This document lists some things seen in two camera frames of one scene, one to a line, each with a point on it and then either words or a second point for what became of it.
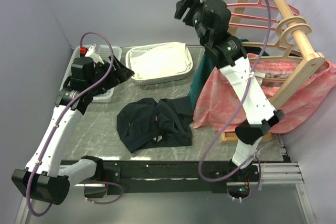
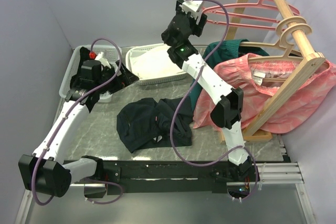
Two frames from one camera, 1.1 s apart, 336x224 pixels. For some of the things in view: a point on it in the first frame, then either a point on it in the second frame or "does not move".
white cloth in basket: (158, 60) does not move
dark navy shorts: (146, 123) does not move
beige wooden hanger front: (286, 57) does not move
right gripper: (181, 4) to (197, 30)
